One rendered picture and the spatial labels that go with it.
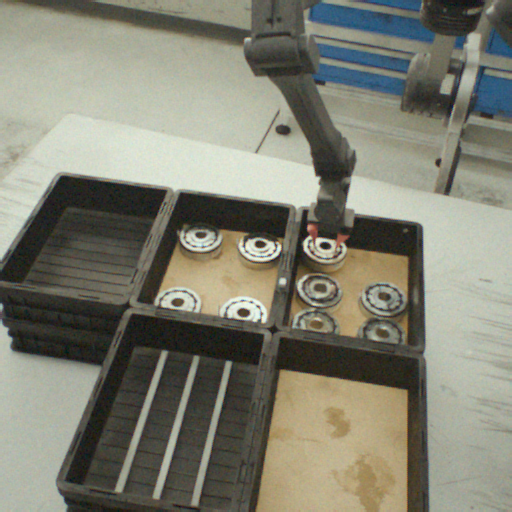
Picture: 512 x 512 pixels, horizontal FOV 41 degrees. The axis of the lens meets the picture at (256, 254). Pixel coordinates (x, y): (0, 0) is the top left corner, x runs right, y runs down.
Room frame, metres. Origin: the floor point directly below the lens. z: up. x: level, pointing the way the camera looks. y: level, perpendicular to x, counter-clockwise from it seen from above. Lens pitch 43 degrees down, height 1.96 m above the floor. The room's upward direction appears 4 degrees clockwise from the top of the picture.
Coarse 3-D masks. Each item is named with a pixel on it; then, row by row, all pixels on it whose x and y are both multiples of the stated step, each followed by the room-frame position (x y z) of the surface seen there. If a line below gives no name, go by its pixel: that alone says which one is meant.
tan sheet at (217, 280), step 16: (224, 240) 1.25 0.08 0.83; (176, 256) 1.18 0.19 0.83; (224, 256) 1.19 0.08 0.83; (176, 272) 1.13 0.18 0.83; (192, 272) 1.13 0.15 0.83; (208, 272) 1.13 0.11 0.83; (224, 272) 1.14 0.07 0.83; (240, 272) 1.14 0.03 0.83; (256, 272) 1.14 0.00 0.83; (272, 272) 1.15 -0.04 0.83; (160, 288) 1.07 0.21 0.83; (192, 288) 1.08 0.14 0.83; (208, 288) 1.08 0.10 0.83; (224, 288) 1.08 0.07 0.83; (240, 288) 1.09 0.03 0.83; (256, 288) 1.09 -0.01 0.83; (272, 288) 1.10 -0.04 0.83; (208, 304) 1.03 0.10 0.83; (224, 304) 1.04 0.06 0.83
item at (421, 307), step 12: (300, 216) 1.24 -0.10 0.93; (360, 216) 1.25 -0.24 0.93; (372, 216) 1.26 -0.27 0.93; (420, 228) 1.23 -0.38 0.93; (420, 240) 1.19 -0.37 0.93; (420, 252) 1.14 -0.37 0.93; (288, 264) 1.07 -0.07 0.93; (420, 264) 1.10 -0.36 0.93; (288, 276) 1.04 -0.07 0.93; (420, 276) 1.08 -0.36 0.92; (288, 288) 1.00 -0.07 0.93; (420, 288) 1.03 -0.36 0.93; (420, 300) 0.99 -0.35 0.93; (420, 312) 0.96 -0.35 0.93; (276, 324) 0.90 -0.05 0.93; (420, 324) 0.94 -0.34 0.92; (324, 336) 0.88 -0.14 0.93; (336, 336) 0.88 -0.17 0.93; (348, 336) 0.88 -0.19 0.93; (420, 336) 0.89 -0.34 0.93; (396, 348) 0.86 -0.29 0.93; (408, 348) 0.86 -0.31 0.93; (420, 348) 0.86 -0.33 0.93
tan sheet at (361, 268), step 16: (352, 256) 1.22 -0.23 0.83; (368, 256) 1.23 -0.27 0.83; (384, 256) 1.23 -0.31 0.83; (400, 256) 1.23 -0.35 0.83; (304, 272) 1.15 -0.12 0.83; (320, 272) 1.16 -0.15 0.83; (336, 272) 1.16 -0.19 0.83; (352, 272) 1.17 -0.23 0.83; (368, 272) 1.17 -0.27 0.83; (384, 272) 1.17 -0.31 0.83; (400, 272) 1.18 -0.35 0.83; (352, 288) 1.11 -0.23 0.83; (352, 304) 1.06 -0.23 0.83; (352, 320) 1.01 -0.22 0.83; (400, 320) 1.02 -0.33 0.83
